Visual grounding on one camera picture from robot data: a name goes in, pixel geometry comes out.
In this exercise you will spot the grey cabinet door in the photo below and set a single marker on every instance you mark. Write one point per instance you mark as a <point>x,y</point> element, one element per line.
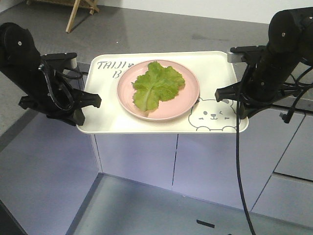
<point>46,171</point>

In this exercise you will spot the green lettuce leaf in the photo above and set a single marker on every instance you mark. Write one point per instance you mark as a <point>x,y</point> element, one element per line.
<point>157,84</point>

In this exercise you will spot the pink round plate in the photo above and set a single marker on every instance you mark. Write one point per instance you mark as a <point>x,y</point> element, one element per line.
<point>180,105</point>

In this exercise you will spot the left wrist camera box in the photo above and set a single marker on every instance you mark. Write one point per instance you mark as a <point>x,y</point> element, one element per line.
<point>61,61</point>

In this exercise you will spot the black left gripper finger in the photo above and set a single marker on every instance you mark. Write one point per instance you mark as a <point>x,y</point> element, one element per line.
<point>85,99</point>
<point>77,117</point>

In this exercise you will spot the cream bear serving tray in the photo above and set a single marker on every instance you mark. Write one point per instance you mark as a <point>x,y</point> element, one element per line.
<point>193,110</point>

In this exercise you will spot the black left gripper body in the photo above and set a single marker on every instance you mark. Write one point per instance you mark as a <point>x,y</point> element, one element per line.
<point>49,93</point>

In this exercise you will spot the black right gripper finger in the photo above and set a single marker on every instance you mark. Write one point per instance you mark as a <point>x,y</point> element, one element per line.
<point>229,92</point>
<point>246,111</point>

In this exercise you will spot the grey side cabinet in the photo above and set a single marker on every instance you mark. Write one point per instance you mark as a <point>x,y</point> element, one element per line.
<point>276,164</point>

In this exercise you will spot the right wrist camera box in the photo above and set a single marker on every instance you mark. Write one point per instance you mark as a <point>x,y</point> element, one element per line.
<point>247,54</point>

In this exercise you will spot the small black floor strip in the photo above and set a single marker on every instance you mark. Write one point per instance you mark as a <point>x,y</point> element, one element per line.
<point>205,224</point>

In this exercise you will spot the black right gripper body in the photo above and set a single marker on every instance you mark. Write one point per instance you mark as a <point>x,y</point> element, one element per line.
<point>266,84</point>

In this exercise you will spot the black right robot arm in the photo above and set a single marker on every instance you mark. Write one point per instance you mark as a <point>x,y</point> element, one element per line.
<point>290,42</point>

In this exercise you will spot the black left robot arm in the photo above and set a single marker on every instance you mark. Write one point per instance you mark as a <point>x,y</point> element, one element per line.
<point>19,56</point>

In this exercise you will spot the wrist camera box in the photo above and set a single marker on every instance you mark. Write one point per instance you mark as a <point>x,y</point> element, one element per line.
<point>247,54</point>
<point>61,61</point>

